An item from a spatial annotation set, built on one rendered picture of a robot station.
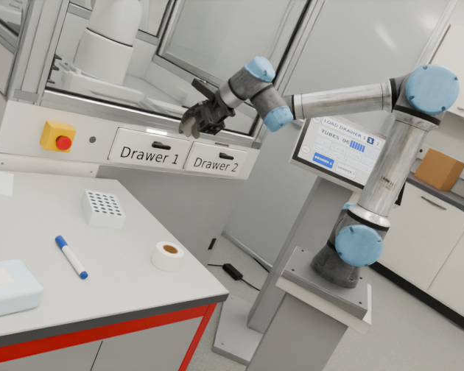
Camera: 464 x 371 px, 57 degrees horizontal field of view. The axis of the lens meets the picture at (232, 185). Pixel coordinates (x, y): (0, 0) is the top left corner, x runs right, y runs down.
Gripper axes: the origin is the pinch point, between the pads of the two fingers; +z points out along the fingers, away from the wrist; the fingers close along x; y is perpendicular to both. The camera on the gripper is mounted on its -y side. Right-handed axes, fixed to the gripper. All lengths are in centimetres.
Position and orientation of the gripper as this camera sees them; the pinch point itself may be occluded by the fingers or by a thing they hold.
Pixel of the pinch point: (181, 128)
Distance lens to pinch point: 135.3
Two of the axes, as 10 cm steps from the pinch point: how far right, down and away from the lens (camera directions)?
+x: 6.7, 0.6, 7.4
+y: 3.0, 8.9, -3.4
